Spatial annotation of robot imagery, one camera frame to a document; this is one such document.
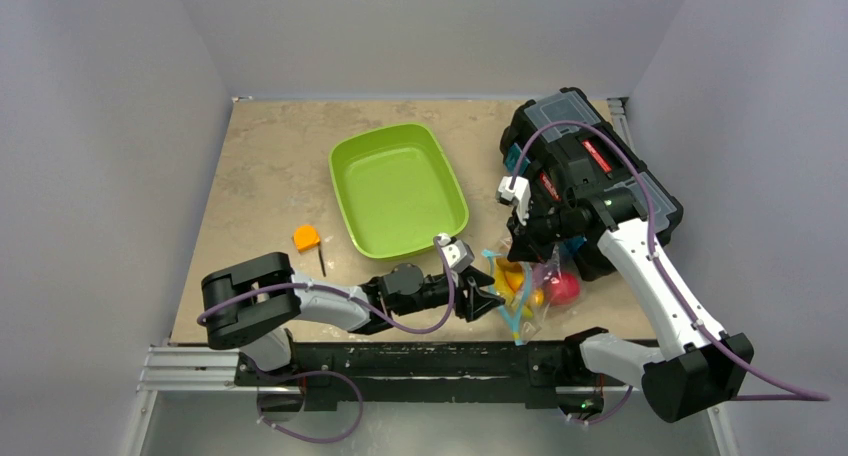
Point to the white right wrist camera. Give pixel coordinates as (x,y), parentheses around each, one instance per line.
(516,193)

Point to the clear zip top bag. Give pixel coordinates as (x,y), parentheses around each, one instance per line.
(524,330)

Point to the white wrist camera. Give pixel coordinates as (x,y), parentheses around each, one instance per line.
(516,193)
(457,254)

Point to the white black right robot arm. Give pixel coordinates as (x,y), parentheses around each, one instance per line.
(695,364)

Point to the red fake apple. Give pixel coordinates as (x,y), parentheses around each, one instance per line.
(562,289)

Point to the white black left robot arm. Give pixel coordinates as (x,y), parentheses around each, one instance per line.
(247,305)

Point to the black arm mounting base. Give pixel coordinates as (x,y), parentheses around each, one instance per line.
(538,375)

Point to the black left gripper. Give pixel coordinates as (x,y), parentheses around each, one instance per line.
(475,301)

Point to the black plastic toolbox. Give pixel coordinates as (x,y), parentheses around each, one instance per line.
(566,150)

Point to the green plastic tray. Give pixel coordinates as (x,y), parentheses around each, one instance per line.
(396,190)

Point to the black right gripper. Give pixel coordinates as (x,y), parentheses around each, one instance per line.
(530,239)

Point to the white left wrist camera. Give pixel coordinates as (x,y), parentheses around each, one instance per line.
(457,254)

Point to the yellow fake banana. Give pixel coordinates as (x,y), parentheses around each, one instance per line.
(511,285)

